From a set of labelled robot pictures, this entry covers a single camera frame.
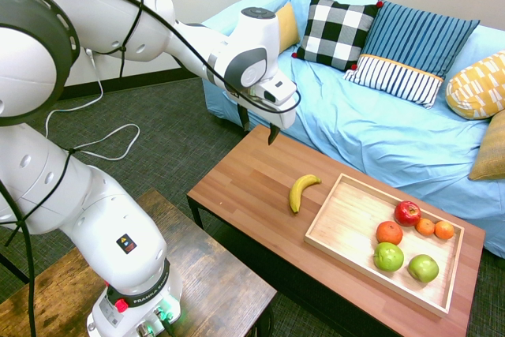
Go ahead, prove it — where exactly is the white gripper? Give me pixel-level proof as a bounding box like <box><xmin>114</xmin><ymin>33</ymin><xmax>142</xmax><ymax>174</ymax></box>
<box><xmin>224</xmin><ymin>90</ymin><xmax>298</xmax><ymax>146</ymax></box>

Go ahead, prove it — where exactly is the yellow banana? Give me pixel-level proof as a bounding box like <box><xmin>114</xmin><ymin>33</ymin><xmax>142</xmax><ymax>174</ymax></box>
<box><xmin>289</xmin><ymin>174</ymin><xmax>323</xmax><ymax>215</ymax></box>

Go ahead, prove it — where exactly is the light wooden tray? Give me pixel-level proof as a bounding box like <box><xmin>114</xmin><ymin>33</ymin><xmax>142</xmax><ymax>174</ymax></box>
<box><xmin>303</xmin><ymin>173</ymin><xmax>466</xmax><ymax>319</ymax></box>

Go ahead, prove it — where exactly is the wooden coffee table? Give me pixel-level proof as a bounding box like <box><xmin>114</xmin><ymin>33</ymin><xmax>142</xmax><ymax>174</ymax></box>
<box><xmin>186</xmin><ymin>123</ymin><xmax>487</xmax><ymax>337</ymax></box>

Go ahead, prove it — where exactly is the light blue sofa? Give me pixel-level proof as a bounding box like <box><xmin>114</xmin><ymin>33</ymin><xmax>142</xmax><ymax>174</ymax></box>
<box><xmin>200</xmin><ymin>0</ymin><xmax>505</xmax><ymax>259</ymax></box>

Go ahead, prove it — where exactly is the plain yellow pillow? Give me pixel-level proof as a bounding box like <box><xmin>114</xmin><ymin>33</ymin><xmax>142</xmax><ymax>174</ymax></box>
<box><xmin>275</xmin><ymin>1</ymin><xmax>302</xmax><ymax>54</ymax></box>

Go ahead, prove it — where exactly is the black white checkered pillow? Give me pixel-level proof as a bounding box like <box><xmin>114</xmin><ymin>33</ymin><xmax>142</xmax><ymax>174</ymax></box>
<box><xmin>291</xmin><ymin>0</ymin><xmax>384</xmax><ymax>73</ymax></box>

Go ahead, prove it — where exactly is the white navy striped pillow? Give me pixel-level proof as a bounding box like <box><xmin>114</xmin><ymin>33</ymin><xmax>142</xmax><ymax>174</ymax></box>
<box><xmin>342</xmin><ymin>54</ymin><xmax>445</xmax><ymax>110</ymax></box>

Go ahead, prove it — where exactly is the dark rustic wooden stand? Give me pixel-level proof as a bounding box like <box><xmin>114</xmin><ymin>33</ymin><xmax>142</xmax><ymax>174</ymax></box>
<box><xmin>0</xmin><ymin>189</ymin><xmax>278</xmax><ymax>337</ymax></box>

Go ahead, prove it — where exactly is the large orange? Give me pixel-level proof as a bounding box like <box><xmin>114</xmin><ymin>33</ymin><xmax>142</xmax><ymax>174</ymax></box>
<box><xmin>376</xmin><ymin>220</ymin><xmax>404</xmax><ymax>246</ymax></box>

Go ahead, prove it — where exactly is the red apple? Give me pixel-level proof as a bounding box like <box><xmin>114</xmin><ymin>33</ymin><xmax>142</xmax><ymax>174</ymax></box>
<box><xmin>394</xmin><ymin>200</ymin><xmax>422</xmax><ymax>227</ymax></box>

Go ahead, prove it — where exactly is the green apple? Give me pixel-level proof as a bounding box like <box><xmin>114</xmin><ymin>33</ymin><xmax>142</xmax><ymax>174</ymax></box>
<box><xmin>407</xmin><ymin>254</ymin><xmax>440</xmax><ymax>284</ymax></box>
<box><xmin>373</xmin><ymin>242</ymin><xmax>405</xmax><ymax>273</ymax></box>

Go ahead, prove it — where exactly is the blue striped pillow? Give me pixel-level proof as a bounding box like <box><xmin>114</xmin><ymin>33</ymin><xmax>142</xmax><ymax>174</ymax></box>
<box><xmin>357</xmin><ymin>0</ymin><xmax>481</xmax><ymax>80</ymax></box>

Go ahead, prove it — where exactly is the small orange mandarin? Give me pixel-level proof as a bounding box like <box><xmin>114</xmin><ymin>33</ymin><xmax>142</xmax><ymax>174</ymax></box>
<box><xmin>434</xmin><ymin>220</ymin><xmax>455</xmax><ymax>241</ymax></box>
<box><xmin>415</xmin><ymin>218</ymin><xmax>436</xmax><ymax>237</ymax></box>

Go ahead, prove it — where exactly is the yellow white patterned pillow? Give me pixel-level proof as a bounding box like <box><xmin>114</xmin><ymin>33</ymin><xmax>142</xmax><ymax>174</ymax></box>
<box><xmin>445</xmin><ymin>50</ymin><xmax>505</xmax><ymax>121</ymax></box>

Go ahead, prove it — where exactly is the mustard woven pillow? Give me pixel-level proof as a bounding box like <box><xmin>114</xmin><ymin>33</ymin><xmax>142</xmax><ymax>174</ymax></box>
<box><xmin>467</xmin><ymin>110</ymin><xmax>505</xmax><ymax>182</ymax></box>

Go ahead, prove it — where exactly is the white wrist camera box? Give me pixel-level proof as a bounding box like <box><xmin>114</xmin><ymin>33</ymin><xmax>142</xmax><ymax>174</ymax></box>
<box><xmin>256</xmin><ymin>79</ymin><xmax>297</xmax><ymax>107</ymax></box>

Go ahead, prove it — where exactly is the black wall baseboard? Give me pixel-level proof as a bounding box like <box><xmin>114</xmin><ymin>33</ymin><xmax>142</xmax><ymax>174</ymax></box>
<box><xmin>58</xmin><ymin>67</ymin><xmax>200</xmax><ymax>102</ymax></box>

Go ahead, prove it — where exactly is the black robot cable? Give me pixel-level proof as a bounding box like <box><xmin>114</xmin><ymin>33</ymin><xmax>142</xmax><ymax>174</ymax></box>
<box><xmin>0</xmin><ymin>0</ymin><xmax>303</xmax><ymax>337</ymax></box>

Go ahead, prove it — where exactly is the white cable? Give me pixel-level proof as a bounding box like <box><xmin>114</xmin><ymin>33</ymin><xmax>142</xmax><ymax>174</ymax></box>
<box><xmin>44</xmin><ymin>47</ymin><xmax>141</xmax><ymax>163</ymax></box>

